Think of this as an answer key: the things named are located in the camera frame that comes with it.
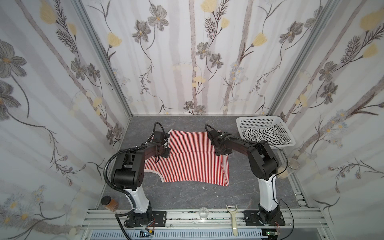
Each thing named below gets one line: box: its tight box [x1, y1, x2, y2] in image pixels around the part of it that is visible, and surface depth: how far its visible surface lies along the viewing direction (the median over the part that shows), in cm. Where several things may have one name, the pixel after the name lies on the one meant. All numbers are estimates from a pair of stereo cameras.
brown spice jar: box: [100, 195, 119, 212], surface depth 74 cm
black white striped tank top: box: [242, 124, 292, 145], surface depth 106 cm
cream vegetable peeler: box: [226, 205, 238, 237], surface depth 76 cm
